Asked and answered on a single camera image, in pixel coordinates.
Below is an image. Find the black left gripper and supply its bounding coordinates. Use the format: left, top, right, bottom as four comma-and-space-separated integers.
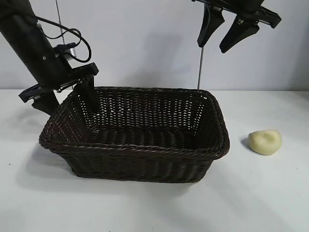
0, 16, 99, 116

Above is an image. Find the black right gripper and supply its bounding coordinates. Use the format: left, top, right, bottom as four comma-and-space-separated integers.
192, 0, 282, 54

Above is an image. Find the dark brown woven basket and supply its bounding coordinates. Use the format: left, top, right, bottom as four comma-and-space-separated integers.
38, 86, 231, 178

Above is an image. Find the pale yellow egg yolk pastry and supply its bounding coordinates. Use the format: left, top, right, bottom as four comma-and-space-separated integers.
248, 130, 282, 155

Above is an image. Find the thin dark background pole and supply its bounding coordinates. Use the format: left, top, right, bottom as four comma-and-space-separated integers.
197, 45, 204, 90
55, 0, 70, 46

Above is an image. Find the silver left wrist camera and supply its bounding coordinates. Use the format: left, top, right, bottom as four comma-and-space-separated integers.
54, 43, 78, 62

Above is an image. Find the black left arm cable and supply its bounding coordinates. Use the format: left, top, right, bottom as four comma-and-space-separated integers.
33, 15, 92, 63

